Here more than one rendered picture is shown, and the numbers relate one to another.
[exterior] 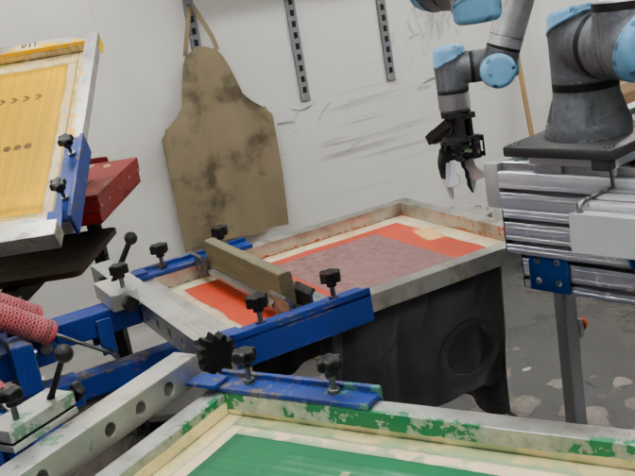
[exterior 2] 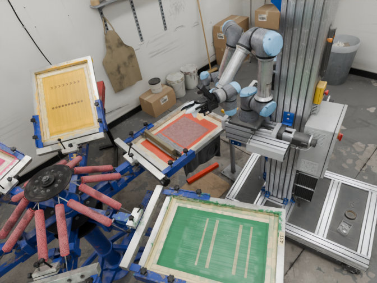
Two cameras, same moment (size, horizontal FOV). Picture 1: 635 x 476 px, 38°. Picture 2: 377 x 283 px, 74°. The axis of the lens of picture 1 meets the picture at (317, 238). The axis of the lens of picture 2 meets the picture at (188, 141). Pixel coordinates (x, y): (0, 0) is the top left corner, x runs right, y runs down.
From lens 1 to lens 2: 0.88 m
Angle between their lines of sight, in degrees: 27
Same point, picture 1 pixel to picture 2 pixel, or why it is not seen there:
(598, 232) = (253, 148)
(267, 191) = (135, 71)
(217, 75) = (115, 39)
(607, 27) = (258, 105)
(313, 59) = (142, 27)
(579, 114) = (248, 116)
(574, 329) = not seen: hidden behind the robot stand
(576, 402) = (232, 146)
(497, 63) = not seen: hidden behind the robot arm
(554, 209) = (239, 132)
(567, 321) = not seen: hidden behind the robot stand
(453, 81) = (206, 83)
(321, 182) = (149, 64)
